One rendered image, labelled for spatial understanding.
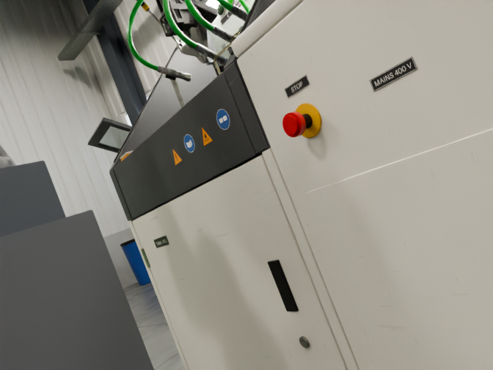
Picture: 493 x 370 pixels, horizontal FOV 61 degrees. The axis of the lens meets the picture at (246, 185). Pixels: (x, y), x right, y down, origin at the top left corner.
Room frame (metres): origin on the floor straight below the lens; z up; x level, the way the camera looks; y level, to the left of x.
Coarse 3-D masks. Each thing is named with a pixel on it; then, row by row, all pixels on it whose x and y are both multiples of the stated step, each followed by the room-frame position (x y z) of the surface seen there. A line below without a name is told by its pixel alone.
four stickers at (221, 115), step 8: (216, 112) 0.78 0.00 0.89; (224, 112) 0.76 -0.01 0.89; (216, 120) 0.78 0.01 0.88; (224, 120) 0.77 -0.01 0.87; (200, 128) 0.83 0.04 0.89; (208, 128) 0.81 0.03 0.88; (224, 128) 0.77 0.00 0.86; (184, 136) 0.88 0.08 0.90; (200, 136) 0.84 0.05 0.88; (208, 136) 0.82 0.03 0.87; (184, 144) 0.89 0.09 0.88; (192, 144) 0.87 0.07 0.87; (208, 144) 0.83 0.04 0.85; (176, 152) 0.93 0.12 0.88; (176, 160) 0.94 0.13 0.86
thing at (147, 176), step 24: (216, 96) 0.76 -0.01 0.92; (168, 120) 0.91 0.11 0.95; (192, 120) 0.85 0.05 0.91; (240, 120) 0.74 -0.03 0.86; (144, 144) 1.03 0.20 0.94; (168, 144) 0.94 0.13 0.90; (216, 144) 0.81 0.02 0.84; (240, 144) 0.75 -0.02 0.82; (120, 168) 1.18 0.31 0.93; (144, 168) 1.07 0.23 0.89; (168, 168) 0.98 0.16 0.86; (192, 168) 0.90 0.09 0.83; (216, 168) 0.83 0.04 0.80; (144, 192) 1.11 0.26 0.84; (168, 192) 1.01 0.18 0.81
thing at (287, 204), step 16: (272, 160) 0.70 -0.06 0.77; (272, 176) 0.72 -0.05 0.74; (288, 192) 0.70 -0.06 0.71; (288, 208) 0.71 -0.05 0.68; (304, 240) 0.70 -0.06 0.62; (304, 256) 0.72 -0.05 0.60; (320, 272) 0.70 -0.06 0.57; (320, 288) 0.71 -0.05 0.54; (160, 304) 1.25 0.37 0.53; (336, 320) 0.70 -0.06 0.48; (176, 336) 1.23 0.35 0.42; (336, 336) 0.72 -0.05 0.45; (352, 352) 0.70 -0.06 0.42; (352, 368) 0.71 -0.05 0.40
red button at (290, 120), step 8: (304, 104) 0.61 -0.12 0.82; (296, 112) 0.59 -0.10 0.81; (304, 112) 0.62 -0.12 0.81; (312, 112) 0.61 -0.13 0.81; (288, 120) 0.60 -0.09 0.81; (296, 120) 0.59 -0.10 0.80; (304, 120) 0.59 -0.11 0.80; (312, 120) 0.61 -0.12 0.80; (320, 120) 0.60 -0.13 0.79; (288, 128) 0.60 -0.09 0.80; (296, 128) 0.59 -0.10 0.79; (304, 128) 0.59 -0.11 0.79; (312, 128) 0.62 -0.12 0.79; (320, 128) 0.61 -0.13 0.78; (296, 136) 0.60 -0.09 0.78; (304, 136) 0.63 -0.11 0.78; (312, 136) 0.62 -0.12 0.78
